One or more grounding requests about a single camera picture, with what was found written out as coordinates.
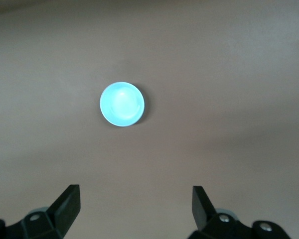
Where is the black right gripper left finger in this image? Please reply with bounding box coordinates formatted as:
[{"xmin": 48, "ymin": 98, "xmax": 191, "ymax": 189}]
[{"xmin": 7, "ymin": 184, "xmax": 81, "ymax": 239}]

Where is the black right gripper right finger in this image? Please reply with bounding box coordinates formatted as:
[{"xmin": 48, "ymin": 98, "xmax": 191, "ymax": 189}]
[{"xmin": 189, "ymin": 185, "xmax": 255, "ymax": 239}]

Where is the blue bowl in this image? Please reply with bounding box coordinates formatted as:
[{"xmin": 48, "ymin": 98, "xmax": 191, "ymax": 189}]
[{"xmin": 99, "ymin": 81, "xmax": 146, "ymax": 127}]

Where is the brown table mat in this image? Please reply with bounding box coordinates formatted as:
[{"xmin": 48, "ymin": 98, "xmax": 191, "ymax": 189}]
[{"xmin": 0, "ymin": 0, "xmax": 299, "ymax": 239}]

